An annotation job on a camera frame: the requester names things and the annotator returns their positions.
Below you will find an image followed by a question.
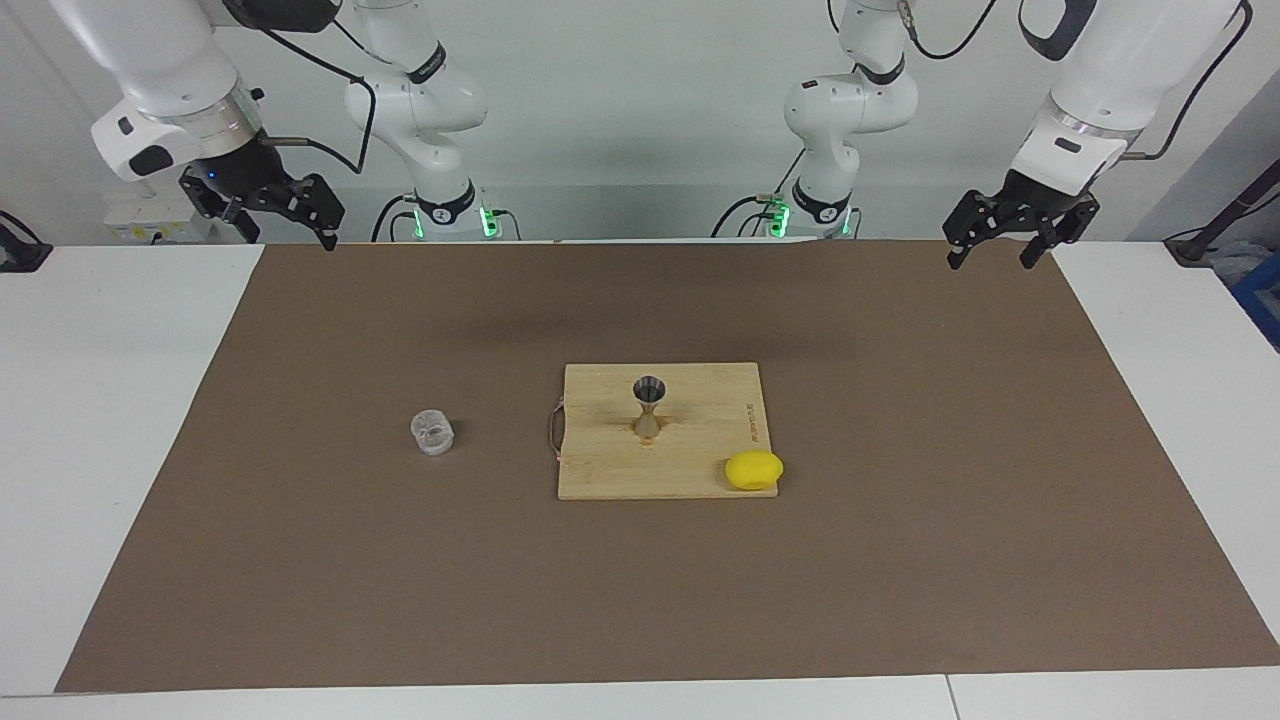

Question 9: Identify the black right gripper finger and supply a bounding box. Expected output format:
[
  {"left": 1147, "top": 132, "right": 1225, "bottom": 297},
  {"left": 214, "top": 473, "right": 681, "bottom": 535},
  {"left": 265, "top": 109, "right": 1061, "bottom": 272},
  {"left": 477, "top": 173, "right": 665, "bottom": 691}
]
[
  {"left": 260, "top": 172, "right": 348, "bottom": 253},
  {"left": 185, "top": 190, "right": 265, "bottom": 246}
]

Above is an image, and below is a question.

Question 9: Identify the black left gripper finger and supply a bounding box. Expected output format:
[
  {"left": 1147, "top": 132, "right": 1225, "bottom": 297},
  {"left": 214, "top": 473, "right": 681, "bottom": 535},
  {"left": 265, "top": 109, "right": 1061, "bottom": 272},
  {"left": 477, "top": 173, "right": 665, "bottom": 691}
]
[
  {"left": 1018, "top": 200, "right": 1102, "bottom": 270},
  {"left": 943, "top": 190, "right": 1009, "bottom": 272}
]

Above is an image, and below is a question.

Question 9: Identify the clear plastic cup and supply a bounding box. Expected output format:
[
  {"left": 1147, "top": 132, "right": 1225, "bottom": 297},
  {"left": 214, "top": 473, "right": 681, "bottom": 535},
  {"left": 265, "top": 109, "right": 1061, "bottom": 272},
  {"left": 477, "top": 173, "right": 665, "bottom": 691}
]
[{"left": 410, "top": 408, "right": 457, "bottom": 458}]

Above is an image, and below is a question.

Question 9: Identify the steel double jigger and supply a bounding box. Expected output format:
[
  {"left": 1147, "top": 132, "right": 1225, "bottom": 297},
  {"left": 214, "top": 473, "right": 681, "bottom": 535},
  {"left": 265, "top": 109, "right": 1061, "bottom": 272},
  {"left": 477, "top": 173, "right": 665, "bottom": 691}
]
[{"left": 632, "top": 376, "right": 669, "bottom": 442}]

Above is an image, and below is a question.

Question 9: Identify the blue box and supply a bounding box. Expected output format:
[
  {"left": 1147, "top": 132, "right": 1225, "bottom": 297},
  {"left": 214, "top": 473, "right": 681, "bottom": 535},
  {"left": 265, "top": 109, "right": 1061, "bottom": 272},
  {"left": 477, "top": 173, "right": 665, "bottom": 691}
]
[{"left": 1232, "top": 250, "right": 1280, "bottom": 353}]

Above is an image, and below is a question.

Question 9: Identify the yellow lemon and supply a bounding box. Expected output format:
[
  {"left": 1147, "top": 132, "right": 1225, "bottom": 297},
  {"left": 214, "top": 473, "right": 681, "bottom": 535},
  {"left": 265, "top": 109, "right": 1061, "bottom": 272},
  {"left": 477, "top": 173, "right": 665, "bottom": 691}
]
[{"left": 724, "top": 450, "right": 785, "bottom": 493}]

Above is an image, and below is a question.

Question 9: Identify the wooden cutting board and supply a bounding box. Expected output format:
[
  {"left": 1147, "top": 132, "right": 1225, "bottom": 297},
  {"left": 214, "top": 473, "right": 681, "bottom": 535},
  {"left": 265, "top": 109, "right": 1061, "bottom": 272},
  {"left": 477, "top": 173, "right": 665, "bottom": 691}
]
[{"left": 548, "top": 362, "right": 779, "bottom": 501}]

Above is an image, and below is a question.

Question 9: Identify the brown table mat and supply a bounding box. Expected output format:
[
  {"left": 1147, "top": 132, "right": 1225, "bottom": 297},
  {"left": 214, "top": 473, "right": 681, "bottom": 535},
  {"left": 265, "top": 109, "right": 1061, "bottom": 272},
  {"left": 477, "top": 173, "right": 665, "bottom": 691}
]
[{"left": 55, "top": 238, "right": 1280, "bottom": 694}]

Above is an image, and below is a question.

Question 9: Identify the black base cable bundle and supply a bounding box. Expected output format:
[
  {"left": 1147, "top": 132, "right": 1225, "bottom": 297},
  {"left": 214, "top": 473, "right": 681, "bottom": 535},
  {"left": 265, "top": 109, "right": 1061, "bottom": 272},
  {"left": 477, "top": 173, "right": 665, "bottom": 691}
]
[
  {"left": 370, "top": 193, "right": 421, "bottom": 244},
  {"left": 712, "top": 140, "right": 801, "bottom": 239}
]

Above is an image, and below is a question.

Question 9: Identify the white wall socket strip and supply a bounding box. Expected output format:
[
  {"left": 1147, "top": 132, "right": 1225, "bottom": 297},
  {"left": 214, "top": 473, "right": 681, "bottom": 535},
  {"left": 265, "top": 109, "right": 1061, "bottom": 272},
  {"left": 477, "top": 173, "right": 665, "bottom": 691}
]
[{"left": 103, "top": 193, "right": 236, "bottom": 244}]

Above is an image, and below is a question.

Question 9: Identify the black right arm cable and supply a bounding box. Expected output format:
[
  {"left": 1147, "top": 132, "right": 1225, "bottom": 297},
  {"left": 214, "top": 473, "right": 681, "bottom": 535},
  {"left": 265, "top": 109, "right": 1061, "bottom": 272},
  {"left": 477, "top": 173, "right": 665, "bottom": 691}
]
[{"left": 255, "top": 0, "right": 379, "bottom": 176}]

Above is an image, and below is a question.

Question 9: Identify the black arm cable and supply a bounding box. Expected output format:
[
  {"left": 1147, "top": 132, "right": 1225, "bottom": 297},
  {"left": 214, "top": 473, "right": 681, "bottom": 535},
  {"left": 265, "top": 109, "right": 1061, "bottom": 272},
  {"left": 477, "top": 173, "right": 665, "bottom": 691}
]
[
  {"left": 900, "top": 0, "right": 1256, "bottom": 161},
  {"left": 255, "top": 0, "right": 379, "bottom": 176}
]

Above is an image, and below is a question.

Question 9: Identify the black clamp mount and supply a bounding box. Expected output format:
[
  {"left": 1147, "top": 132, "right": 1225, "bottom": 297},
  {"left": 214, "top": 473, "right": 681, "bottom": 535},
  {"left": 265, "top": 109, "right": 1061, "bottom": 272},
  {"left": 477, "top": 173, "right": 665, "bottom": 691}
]
[{"left": 0, "top": 208, "right": 53, "bottom": 273}]

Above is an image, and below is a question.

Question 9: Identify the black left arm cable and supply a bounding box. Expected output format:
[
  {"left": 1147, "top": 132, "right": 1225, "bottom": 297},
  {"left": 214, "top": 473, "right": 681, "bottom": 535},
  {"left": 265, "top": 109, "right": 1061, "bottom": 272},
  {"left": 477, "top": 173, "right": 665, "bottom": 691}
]
[{"left": 900, "top": 0, "right": 1256, "bottom": 161}]

